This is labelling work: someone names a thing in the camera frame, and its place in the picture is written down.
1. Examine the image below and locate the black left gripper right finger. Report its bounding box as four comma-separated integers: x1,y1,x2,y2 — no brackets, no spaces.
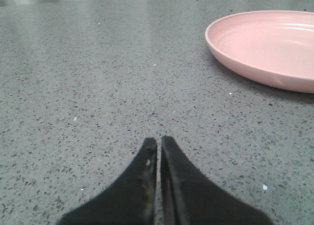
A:
161,136,272,225

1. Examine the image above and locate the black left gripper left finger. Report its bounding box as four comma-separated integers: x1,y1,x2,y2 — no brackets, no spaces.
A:
59,138,157,225

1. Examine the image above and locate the pink plate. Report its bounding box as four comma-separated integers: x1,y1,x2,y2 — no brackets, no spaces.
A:
205,10,314,93

